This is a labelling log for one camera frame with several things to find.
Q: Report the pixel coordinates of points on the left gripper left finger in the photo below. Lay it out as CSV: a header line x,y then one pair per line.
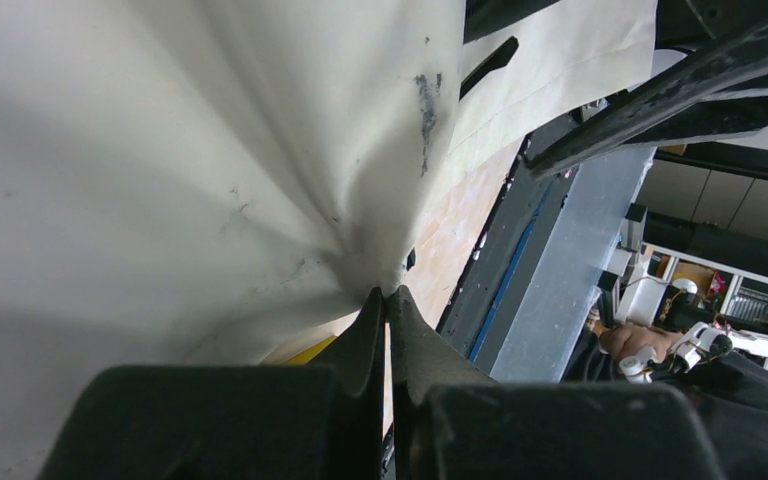
x,y
320,420

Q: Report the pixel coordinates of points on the yellow rectangular block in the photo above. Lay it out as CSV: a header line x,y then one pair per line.
x,y
306,356

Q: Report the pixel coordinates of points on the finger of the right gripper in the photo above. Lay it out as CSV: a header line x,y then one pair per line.
x,y
719,91

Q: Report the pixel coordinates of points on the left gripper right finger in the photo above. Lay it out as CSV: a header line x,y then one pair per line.
x,y
452,421

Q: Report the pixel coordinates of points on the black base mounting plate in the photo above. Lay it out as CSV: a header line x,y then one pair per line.
x,y
473,307

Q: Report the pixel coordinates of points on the cream zip-up jacket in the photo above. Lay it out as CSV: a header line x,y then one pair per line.
x,y
224,181

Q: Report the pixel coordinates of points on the operator's hand in background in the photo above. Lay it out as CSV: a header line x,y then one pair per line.
x,y
628,339

